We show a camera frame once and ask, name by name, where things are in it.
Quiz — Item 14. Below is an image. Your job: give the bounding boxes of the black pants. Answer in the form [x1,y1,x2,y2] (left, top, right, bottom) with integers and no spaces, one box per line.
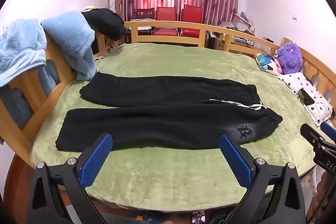
[55,72,283,152]

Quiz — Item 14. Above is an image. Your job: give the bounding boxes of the wooden bed frame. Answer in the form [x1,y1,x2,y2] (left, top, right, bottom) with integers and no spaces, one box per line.
[0,21,336,169]

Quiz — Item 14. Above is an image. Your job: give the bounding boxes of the dark green pouch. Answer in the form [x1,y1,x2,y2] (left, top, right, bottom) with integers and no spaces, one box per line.
[297,88,315,106]

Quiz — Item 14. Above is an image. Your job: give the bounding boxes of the light blue fleece robe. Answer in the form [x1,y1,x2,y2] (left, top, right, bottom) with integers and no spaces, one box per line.
[0,11,97,86]

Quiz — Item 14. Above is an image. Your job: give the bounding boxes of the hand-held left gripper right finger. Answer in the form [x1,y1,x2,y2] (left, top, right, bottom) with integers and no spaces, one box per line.
[219,133,307,224]

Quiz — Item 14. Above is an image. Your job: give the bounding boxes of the wooden coat rack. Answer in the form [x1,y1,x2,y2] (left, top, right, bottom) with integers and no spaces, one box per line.
[108,0,124,20]

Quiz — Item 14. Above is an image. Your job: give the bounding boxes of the purple plush toy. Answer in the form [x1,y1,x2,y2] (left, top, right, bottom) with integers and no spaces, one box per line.
[277,42,303,75]

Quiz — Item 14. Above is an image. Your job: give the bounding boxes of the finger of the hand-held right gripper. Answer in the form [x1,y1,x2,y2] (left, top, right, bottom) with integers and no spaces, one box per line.
[320,121,336,140]
[300,123,336,155]

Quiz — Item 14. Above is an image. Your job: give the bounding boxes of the green plush blanket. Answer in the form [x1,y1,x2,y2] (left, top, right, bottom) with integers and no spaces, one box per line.
[30,42,332,212]

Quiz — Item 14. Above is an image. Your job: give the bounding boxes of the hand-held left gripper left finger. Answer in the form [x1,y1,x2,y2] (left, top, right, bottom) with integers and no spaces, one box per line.
[28,132,113,224]

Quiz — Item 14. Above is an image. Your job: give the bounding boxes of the cardboard box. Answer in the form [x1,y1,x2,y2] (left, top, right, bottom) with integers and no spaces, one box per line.
[214,34,232,50]

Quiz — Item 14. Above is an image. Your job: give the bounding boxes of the red chair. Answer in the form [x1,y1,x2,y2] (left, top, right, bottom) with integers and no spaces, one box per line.
[152,7,179,37]
[180,4,204,38]

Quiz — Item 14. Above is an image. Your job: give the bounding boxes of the white flower print pillow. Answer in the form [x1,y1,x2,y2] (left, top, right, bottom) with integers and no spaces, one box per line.
[278,72,333,127]

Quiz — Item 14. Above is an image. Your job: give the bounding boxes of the geometric print cushion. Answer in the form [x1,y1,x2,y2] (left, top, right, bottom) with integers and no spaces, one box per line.
[255,52,282,75]

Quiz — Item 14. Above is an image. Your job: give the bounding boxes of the grey blue cloth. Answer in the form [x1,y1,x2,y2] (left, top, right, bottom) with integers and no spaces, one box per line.
[0,67,61,130]

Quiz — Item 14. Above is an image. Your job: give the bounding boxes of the black garment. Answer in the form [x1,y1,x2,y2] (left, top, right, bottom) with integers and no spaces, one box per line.
[81,8,126,41]

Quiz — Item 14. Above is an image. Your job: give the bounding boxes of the smartphone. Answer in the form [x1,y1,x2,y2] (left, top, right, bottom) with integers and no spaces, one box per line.
[191,210,206,224]

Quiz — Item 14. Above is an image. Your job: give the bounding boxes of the dark wooden chair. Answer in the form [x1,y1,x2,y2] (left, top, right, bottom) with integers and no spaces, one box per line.
[130,8,155,21]

